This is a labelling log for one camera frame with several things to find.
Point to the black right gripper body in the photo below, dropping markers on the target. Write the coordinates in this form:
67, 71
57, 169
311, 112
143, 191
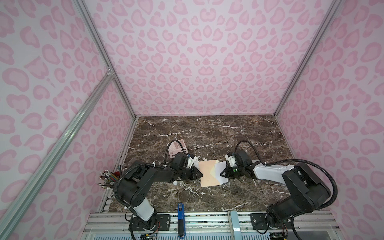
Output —
235, 172

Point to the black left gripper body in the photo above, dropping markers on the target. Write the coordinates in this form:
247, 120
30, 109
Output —
188, 174

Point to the peach pink envelope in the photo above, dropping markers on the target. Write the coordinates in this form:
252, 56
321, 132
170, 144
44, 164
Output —
208, 169

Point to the white letter paper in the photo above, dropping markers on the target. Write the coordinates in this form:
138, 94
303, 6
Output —
220, 173

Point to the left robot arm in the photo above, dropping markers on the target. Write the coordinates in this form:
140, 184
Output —
133, 185

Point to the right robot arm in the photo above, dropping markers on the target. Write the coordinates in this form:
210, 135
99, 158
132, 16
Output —
310, 186

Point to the pink desk calculator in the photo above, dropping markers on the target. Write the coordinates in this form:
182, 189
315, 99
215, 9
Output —
176, 148

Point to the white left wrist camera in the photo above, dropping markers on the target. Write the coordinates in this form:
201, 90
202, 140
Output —
193, 162

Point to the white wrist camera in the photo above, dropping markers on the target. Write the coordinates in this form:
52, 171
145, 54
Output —
193, 162
231, 159

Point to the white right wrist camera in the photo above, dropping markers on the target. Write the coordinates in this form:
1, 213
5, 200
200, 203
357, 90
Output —
231, 159

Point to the blue black tool on rail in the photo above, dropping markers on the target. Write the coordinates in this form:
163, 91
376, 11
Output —
181, 221

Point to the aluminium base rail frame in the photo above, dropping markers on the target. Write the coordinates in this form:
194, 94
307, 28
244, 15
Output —
319, 225

